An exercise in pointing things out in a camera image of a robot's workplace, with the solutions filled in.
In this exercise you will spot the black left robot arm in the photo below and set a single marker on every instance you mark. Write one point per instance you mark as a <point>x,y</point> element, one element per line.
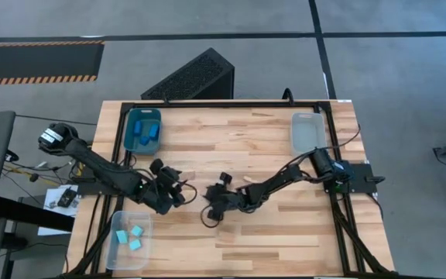
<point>103,170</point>

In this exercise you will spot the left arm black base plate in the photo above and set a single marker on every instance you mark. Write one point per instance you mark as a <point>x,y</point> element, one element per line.
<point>91,189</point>

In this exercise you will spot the teal plastic bin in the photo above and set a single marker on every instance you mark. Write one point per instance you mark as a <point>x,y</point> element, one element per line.
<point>147,115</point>

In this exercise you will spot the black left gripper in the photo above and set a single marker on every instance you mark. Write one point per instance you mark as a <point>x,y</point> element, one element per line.
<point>161,195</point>

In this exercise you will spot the clear plastic bin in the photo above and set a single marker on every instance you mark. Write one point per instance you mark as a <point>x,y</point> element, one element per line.
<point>124,259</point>
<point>308,133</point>

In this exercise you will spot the black table frame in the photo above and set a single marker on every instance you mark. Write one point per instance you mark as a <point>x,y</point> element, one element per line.
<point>227,104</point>

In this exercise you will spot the hazard striped black floor mat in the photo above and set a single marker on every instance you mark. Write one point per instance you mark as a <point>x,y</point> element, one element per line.
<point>37,62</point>

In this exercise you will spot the dark blue triangular block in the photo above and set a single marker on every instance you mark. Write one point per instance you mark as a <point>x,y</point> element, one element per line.
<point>144,141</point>

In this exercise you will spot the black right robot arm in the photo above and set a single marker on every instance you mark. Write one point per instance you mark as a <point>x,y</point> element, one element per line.
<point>281,180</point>

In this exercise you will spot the light blue block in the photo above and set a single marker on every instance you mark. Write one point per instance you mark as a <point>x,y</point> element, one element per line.
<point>122,236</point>

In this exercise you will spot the white paper sheets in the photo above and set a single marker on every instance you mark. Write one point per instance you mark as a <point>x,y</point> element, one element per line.
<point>52,229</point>

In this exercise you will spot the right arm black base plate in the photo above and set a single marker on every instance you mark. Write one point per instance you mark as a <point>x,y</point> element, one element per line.
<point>362,180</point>

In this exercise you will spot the black mesh computer case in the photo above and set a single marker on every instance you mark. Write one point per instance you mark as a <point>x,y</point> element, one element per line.
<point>192,75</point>

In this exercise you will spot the small black handheld device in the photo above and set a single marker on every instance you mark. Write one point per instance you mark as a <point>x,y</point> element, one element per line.
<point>67,197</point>

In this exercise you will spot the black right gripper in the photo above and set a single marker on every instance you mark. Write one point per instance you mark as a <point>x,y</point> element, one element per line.
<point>232,198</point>

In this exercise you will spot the light blue cube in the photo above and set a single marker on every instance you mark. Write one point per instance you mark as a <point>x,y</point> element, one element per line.
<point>137,231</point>
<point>135,245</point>

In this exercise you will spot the small light wooden block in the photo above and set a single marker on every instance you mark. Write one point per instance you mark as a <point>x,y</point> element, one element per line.
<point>248,178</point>

